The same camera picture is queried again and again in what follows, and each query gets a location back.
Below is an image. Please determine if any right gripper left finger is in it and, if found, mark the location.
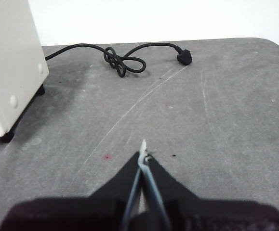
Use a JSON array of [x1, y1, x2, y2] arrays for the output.
[[0, 151, 143, 231]]

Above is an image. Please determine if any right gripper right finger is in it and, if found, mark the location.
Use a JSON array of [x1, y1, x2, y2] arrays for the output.
[[129, 155, 279, 231]]

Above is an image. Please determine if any white Toshiba toaster oven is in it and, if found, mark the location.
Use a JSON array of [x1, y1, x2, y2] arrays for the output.
[[0, 0, 50, 143]]

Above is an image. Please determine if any black oven power cable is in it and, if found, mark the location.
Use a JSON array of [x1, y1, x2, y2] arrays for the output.
[[44, 42, 193, 78]]

